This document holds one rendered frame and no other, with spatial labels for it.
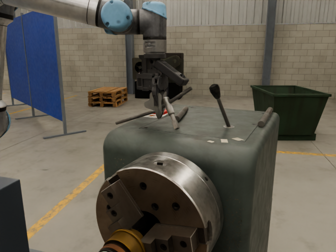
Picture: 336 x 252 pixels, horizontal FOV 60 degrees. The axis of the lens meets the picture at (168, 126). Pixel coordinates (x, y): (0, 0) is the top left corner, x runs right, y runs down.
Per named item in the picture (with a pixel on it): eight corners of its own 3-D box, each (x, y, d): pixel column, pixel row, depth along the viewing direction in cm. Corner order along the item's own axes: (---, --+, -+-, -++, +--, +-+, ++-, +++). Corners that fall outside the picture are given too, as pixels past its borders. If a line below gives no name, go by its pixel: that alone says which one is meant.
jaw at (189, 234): (161, 214, 72) (207, 219, 66) (164, 232, 73) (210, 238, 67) (137, 239, 62) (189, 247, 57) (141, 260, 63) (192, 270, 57)
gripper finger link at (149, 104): (147, 117, 100) (146, 90, 98) (162, 119, 98) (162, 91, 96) (142, 119, 98) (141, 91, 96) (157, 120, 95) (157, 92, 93)
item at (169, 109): (181, 127, 93) (169, 97, 97) (177, 126, 91) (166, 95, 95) (176, 130, 94) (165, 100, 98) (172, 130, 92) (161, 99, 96)
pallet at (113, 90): (103, 99, 953) (102, 86, 943) (128, 100, 940) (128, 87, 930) (87, 106, 833) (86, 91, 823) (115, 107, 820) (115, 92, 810)
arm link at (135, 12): (99, 4, 83) (138, 4, 83) (105, 10, 94) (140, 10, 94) (101, 33, 85) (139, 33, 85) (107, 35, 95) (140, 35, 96)
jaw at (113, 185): (139, 215, 75) (113, 177, 76) (152, 208, 73) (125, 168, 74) (113, 239, 65) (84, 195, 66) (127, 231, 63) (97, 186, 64)
